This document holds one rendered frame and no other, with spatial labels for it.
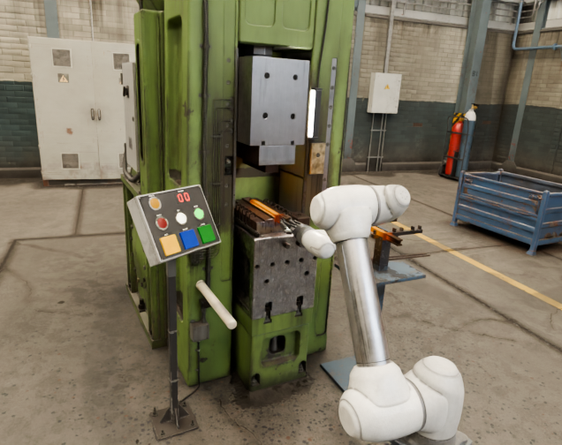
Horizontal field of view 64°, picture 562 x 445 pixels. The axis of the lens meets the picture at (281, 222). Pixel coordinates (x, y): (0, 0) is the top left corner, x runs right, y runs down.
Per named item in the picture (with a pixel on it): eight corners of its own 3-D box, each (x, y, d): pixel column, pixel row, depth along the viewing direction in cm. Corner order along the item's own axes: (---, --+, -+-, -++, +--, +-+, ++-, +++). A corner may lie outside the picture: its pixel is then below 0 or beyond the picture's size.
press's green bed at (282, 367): (307, 378, 265) (313, 306, 251) (249, 395, 248) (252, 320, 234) (266, 332, 311) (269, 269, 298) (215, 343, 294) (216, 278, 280)
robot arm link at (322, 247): (300, 252, 204) (324, 245, 210) (318, 266, 192) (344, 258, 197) (299, 230, 200) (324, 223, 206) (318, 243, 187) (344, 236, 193)
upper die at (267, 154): (294, 163, 226) (295, 145, 223) (258, 165, 217) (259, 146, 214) (259, 151, 261) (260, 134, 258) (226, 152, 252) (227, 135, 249)
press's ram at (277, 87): (318, 144, 229) (324, 62, 217) (249, 146, 211) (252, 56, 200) (280, 134, 264) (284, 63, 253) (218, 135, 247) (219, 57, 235)
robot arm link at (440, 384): (469, 433, 138) (482, 373, 131) (421, 448, 131) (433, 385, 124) (433, 400, 152) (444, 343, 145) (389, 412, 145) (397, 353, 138)
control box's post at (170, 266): (178, 422, 226) (175, 216, 194) (171, 424, 224) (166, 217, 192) (177, 417, 229) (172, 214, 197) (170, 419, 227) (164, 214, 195)
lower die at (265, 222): (290, 230, 236) (291, 215, 234) (255, 235, 227) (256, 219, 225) (256, 210, 271) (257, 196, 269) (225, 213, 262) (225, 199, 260)
